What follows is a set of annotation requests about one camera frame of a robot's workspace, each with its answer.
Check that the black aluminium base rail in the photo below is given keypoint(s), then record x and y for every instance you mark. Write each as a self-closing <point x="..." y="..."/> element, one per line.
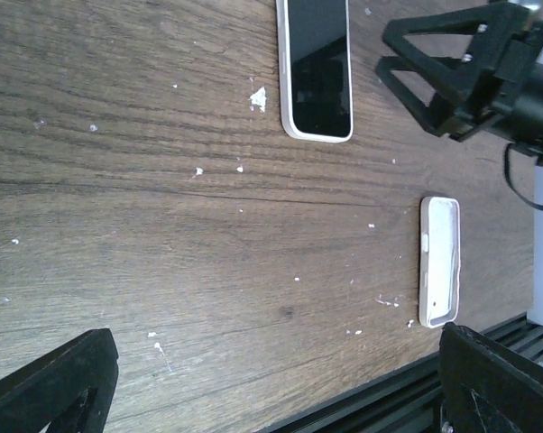
<point x="409" y="399"/>

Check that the beige phone case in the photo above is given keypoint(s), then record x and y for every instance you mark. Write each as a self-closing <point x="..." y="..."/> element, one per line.
<point x="314" y="131"/>
<point x="439" y="261"/>

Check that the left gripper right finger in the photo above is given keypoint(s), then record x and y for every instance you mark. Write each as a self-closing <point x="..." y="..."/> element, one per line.
<point x="488" y="388"/>

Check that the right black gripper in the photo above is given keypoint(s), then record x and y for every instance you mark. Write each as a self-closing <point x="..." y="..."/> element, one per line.
<point x="508" y="100"/>

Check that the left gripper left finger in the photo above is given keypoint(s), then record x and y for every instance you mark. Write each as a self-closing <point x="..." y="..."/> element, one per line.
<point x="70" y="389"/>

